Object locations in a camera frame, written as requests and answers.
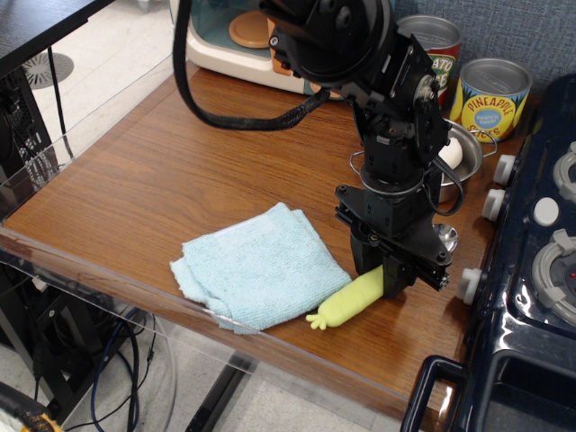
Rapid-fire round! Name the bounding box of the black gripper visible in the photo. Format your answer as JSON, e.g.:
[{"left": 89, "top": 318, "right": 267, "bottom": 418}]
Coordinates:
[{"left": 335, "top": 177, "right": 452, "bottom": 299}]

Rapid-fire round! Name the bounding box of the spoon with yellow-green handle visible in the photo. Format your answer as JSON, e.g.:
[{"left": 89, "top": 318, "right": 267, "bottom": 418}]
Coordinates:
[{"left": 306, "top": 265, "right": 384, "bottom": 330}]

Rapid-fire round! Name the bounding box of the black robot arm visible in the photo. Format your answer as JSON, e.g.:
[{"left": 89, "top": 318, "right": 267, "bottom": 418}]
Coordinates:
[{"left": 259, "top": 1, "right": 453, "bottom": 298}]

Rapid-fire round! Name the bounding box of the light blue folded cloth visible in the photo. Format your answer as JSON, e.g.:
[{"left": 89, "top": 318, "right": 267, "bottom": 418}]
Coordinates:
[{"left": 170, "top": 202, "right": 352, "bottom": 334}]

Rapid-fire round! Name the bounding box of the plush brown mushroom toy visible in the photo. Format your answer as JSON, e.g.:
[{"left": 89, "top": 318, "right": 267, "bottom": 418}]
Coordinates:
[{"left": 438, "top": 137, "right": 464, "bottom": 169}]

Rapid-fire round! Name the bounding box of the dark blue toy stove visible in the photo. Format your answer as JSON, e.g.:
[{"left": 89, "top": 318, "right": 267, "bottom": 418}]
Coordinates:
[{"left": 401, "top": 75, "right": 575, "bottom": 431}]

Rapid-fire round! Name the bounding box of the small steel pot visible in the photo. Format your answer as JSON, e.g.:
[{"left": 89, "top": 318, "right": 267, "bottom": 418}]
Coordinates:
[{"left": 357, "top": 118, "right": 486, "bottom": 212}]

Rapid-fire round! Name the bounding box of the pineapple slices can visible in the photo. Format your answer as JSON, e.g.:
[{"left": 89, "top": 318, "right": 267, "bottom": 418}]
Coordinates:
[{"left": 449, "top": 58, "right": 533, "bottom": 143}]

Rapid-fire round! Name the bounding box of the black table leg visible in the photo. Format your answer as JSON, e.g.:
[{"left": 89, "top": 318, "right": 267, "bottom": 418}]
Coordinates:
[{"left": 184, "top": 365, "right": 245, "bottom": 432}]

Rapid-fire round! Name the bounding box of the tomato sauce can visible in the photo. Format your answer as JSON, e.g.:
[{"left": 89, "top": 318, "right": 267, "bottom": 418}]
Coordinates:
[{"left": 398, "top": 14, "right": 462, "bottom": 106}]

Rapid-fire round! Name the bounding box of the teal toy microwave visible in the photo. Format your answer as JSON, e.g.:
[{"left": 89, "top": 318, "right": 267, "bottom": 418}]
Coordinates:
[{"left": 185, "top": 1, "right": 320, "bottom": 95}]

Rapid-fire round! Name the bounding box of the round floor vent cover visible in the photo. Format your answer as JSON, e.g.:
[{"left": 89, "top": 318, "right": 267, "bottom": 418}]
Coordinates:
[{"left": 22, "top": 52, "right": 75, "bottom": 90}]

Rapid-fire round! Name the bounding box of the black desk at left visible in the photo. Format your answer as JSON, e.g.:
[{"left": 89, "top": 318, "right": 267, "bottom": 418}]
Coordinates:
[{"left": 1, "top": 0, "right": 112, "bottom": 77}]

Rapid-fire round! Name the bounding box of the blue floor cable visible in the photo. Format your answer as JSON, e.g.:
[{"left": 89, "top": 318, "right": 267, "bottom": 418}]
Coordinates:
[{"left": 89, "top": 310, "right": 140, "bottom": 432}]

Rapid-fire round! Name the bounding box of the black sleeved cable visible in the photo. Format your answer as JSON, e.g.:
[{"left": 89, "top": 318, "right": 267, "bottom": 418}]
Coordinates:
[{"left": 173, "top": 0, "right": 332, "bottom": 132}]

